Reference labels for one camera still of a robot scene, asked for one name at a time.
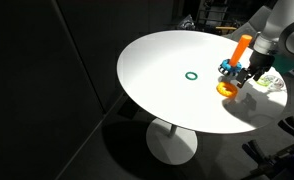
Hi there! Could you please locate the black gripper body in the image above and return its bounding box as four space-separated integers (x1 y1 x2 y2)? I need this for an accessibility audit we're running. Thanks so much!
248 51 275 74

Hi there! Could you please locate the orange textured ring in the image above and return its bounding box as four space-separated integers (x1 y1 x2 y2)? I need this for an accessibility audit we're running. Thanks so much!
215 81 239 99

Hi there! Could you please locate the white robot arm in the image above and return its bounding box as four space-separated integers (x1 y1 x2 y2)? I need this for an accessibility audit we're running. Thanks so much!
236 0 294 88

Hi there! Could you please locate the orange stake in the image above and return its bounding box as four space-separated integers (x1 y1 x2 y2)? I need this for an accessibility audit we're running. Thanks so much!
229 34 252 67

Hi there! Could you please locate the black clamp tool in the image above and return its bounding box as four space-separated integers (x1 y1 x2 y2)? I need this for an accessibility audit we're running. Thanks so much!
241 116 294 180

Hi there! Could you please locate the white round table base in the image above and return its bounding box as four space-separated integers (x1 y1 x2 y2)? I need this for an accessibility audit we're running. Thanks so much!
146 118 198 165

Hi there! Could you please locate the lime green gear ring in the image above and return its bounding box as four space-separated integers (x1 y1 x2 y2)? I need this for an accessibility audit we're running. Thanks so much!
256 74 275 86

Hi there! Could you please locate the clear transparent ring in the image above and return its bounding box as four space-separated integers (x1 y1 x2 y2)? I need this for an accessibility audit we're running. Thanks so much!
266 75 285 93

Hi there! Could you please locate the blue dotted ring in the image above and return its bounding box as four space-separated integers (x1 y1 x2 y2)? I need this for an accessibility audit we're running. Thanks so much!
219 58 243 75

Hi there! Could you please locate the black white striped ring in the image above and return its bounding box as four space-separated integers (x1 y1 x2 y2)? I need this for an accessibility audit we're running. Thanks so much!
217 65 241 77

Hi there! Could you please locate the small green thin ring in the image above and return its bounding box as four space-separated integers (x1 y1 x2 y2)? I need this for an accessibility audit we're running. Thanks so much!
184 71 199 81

